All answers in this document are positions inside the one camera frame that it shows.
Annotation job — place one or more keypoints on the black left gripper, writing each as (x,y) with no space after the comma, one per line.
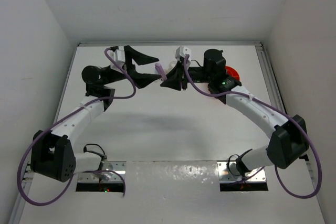
(139,78)

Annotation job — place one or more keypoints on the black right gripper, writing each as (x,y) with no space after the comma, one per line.
(177,77)

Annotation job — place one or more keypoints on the purple correction tape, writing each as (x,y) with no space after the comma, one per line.
(159,69)

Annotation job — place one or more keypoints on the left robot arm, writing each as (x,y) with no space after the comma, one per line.
(53,154)

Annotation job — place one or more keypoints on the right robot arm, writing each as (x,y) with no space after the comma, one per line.
(286,140)

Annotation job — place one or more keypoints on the clear tape dispenser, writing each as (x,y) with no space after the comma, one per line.
(171,65)

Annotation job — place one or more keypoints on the orange round organizer container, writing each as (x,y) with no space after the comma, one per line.
(232,72)

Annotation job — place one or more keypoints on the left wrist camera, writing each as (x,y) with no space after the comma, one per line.
(119,55)

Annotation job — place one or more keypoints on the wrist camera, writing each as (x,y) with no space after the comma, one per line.
(182,52)
(119,55)

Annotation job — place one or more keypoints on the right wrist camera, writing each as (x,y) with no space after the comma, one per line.
(182,52)

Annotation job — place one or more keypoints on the aluminium table edge rail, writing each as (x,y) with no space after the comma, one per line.
(168,43)

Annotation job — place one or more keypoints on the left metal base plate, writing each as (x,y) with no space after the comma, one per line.
(111,173)

